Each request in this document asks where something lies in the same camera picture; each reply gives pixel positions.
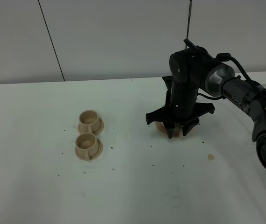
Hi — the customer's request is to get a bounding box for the near beige cup saucer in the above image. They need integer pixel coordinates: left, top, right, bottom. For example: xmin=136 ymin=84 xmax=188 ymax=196
xmin=75 ymin=139 xmax=103 ymax=161

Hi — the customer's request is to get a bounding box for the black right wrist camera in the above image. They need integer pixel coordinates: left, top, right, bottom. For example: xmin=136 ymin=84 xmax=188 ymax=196
xmin=184 ymin=38 xmax=212 ymax=58

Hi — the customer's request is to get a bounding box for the beige teacup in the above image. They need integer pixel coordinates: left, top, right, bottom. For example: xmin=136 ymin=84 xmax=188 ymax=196
xmin=75 ymin=133 xmax=99 ymax=161
xmin=78 ymin=110 xmax=101 ymax=134

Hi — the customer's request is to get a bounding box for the far beige cup saucer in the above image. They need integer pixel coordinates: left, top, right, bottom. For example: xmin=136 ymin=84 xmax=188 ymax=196
xmin=77 ymin=118 xmax=104 ymax=135

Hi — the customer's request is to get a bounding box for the round beige teapot saucer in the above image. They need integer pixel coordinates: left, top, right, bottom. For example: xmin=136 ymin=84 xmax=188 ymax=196
xmin=155 ymin=121 xmax=195 ymax=139

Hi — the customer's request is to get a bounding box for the near beige teacup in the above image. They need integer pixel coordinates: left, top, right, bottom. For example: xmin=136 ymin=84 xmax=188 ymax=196
xmin=75 ymin=133 xmax=99 ymax=161

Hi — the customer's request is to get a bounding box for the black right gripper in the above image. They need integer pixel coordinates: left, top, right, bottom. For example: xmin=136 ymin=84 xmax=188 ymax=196
xmin=145 ymin=76 xmax=215 ymax=139

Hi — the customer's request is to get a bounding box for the beige cup saucer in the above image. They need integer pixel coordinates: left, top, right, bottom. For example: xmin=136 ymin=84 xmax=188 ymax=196
xmin=75 ymin=139 xmax=103 ymax=161
xmin=77 ymin=118 xmax=104 ymax=135

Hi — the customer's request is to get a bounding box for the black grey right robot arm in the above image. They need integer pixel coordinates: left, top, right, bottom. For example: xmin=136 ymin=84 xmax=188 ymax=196
xmin=145 ymin=46 xmax=266 ymax=169

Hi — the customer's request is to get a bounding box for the far beige teacup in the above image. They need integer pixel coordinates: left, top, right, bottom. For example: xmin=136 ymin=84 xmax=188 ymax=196
xmin=78 ymin=110 xmax=101 ymax=134

